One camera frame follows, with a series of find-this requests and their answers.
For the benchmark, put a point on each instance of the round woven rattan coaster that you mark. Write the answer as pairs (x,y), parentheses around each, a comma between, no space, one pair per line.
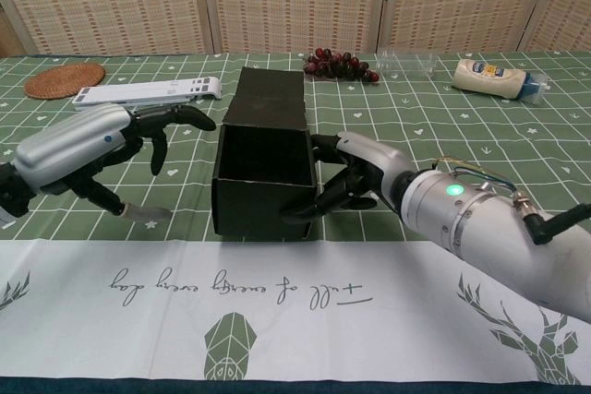
(64,82)

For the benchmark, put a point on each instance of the clear plastic cup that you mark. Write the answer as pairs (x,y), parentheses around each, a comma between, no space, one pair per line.
(406,64)

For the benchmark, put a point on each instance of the white folding laptop stand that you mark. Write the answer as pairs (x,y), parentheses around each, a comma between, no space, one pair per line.
(138,91)

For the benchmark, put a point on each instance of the green checked deer tablecloth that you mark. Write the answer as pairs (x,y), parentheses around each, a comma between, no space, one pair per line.
(415,274)

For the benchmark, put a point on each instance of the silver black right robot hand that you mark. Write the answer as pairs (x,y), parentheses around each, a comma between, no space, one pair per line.
(365,168)

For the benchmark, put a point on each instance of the bunch of red grapes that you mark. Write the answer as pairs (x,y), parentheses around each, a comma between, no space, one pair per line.
(337,66)

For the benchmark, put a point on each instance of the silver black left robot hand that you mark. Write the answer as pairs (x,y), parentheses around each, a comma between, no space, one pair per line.
(69,149)

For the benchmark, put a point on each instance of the mayonnaise squeeze bottle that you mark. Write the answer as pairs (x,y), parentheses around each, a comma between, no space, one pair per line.
(485,78)

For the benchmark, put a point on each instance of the black cardboard box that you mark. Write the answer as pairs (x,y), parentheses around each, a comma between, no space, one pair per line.
(263,200)

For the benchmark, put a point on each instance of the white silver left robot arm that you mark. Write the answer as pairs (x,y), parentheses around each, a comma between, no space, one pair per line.
(9,195)

